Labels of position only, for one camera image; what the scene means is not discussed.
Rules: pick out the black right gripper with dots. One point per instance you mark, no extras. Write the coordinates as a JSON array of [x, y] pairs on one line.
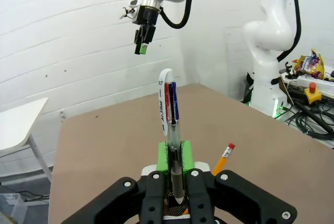
[[147, 16]]

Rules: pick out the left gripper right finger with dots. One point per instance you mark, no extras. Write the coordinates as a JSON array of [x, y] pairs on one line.
[[203, 198]]

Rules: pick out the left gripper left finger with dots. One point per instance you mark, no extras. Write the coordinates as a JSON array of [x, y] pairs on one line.
[[154, 198]]

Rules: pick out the yellow pencil red eraser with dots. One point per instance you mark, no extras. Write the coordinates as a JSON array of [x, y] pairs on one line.
[[224, 156]]

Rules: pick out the white multicolour ballpoint pen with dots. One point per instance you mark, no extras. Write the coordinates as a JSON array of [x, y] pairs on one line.
[[164, 104]]

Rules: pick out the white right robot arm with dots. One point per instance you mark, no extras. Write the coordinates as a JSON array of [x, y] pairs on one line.
[[271, 25]]

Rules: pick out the black mesh pen holder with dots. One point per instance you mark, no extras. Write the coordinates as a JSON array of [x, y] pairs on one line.
[[175, 211]]

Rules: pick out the white side table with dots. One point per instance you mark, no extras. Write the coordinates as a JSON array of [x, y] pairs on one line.
[[18, 122]]

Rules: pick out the yellow emergency stop button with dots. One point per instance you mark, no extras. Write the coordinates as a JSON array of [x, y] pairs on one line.
[[312, 94]]

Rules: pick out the white power strip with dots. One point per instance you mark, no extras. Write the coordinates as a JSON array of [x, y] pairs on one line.
[[313, 81]]

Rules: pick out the yellow purple snack bag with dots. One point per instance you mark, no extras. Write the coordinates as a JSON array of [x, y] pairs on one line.
[[310, 64]]

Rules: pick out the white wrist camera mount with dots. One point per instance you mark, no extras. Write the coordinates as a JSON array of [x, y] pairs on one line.
[[130, 8]]

